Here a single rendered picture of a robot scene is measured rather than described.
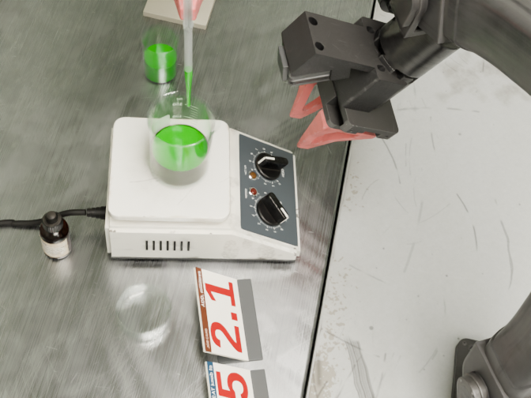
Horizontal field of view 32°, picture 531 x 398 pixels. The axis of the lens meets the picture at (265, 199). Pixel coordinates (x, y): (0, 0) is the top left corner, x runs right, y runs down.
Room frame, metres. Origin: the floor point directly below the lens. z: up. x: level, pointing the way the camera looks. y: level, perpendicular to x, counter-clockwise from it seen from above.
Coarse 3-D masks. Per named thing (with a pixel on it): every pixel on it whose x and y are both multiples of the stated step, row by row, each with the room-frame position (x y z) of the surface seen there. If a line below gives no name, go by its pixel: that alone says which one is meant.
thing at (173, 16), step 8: (152, 0) 0.78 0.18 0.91; (160, 0) 0.79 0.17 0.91; (168, 0) 0.79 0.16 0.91; (208, 0) 0.80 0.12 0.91; (152, 8) 0.77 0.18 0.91; (160, 8) 0.77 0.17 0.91; (168, 8) 0.77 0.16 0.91; (176, 8) 0.78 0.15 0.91; (200, 8) 0.78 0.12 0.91; (208, 8) 0.79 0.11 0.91; (152, 16) 0.76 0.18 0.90; (160, 16) 0.76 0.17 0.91; (168, 16) 0.76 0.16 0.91; (176, 16) 0.76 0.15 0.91; (200, 16) 0.77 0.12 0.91; (208, 16) 0.77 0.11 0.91; (200, 24) 0.76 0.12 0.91
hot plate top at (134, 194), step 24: (120, 120) 0.54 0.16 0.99; (144, 120) 0.54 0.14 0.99; (120, 144) 0.51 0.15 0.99; (144, 144) 0.52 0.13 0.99; (216, 144) 0.53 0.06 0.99; (120, 168) 0.48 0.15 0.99; (144, 168) 0.49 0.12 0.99; (216, 168) 0.50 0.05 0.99; (120, 192) 0.45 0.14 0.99; (144, 192) 0.46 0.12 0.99; (168, 192) 0.46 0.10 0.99; (192, 192) 0.47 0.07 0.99; (216, 192) 0.47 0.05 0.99; (120, 216) 0.43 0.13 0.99; (144, 216) 0.43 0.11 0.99; (168, 216) 0.44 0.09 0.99; (192, 216) 0.44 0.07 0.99; (216, 216) 0.45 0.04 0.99
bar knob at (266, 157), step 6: (258, 156) 0.55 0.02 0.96; (264, 156) 0.54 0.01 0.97; (270, 156) 0.54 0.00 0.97; (276, 156) 0.55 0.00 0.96; (258, 162) 0.54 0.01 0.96; (264, 162) 0.54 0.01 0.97; (270, 162) 0.54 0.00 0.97; (276, 162) 0.54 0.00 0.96; (282, 162) 0.54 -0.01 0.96; (258, 168) 0.53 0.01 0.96; (264, 168) 0.54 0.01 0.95; (270, 168) 0.54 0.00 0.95; (276, 168) 0.54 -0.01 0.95; (264, 174) 0.53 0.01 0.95; (270, 174) 0.53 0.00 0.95; (276, 174) 0.54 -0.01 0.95
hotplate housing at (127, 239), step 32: (128, 224) 0.43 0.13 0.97; (160, 224) 0.44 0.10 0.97; (192, 224) 0.44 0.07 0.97; (224, 224) 0.45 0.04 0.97; (128, 256) 0.42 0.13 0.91; (160, 256) 0.43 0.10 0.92; (192, 256) 0.44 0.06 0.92; (224, 256) 0.44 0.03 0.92; (256, 256) 0.45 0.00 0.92; (288, 256) 0.46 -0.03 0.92
